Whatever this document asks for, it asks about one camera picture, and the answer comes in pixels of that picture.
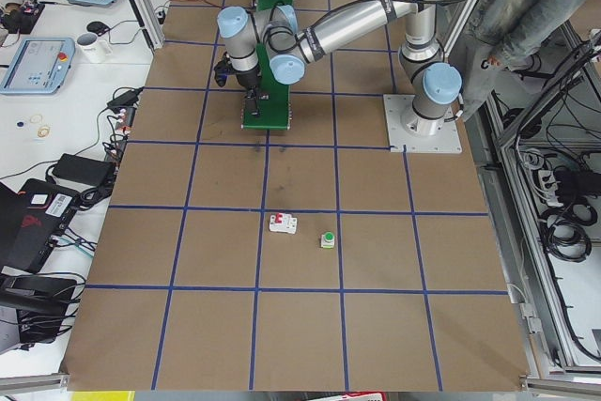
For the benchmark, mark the white mug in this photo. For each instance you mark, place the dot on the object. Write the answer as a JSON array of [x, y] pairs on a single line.
[[93, 48]]

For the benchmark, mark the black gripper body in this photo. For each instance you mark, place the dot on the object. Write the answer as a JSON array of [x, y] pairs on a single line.
[[248, 79]]

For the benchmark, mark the white red circuit breaker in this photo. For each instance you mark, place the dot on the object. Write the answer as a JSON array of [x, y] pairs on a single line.
[[281, 222]]

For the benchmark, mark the blue teach pendant near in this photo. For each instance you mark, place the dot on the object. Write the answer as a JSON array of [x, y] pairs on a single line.
[[40, 66]]

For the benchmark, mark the black laptop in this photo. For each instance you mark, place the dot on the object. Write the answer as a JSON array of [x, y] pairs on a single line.
[[31, 220]]

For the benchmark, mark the green push button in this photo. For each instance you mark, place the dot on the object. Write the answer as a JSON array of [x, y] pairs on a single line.
[[327, 240]]

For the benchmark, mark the person in grey clothes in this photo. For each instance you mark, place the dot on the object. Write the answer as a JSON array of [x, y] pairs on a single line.
[[503, 34]]

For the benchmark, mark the black power adapter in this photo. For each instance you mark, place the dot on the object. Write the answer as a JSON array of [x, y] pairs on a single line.
[[83, 170]]

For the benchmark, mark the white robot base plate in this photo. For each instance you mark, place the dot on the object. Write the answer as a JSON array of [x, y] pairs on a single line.
[[410, 133]]

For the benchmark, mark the black computer mouse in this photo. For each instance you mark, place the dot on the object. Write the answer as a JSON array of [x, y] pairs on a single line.
[[98, 28]]

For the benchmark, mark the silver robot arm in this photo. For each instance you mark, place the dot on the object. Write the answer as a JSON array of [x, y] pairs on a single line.
[[290, 49]]

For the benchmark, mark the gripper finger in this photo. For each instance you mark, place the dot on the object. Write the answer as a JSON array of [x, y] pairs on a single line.
[[249, 100], [256, 97]]

